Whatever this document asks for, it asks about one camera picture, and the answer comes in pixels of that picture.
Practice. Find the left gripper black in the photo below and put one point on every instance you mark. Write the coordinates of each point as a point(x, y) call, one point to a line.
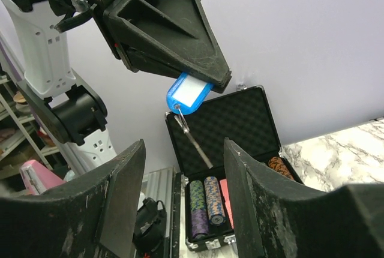
point(162, 37)

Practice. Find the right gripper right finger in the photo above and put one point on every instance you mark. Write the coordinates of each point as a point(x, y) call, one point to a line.
point(276, 217)

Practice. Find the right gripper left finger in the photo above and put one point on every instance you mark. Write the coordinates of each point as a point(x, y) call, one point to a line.
point(91, 216)

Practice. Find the blue key tag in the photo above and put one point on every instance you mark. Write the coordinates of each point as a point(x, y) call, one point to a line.
point(187, 94)

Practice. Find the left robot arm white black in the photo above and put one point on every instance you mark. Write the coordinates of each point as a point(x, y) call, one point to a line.
point(70, 109)

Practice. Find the red playing card deck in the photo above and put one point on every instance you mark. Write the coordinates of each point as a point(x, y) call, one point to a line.
point(225, 193)

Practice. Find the pink box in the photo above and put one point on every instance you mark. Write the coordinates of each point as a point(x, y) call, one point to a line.
point(37, 178)

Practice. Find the black poker chip case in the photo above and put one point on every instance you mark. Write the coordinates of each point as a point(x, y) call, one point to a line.
point(243, 116)

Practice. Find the storage shelf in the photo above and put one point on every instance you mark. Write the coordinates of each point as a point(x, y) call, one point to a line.
point(20, 140)

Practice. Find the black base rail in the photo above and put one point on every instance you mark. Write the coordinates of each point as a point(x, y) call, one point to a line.
point(168, 186)

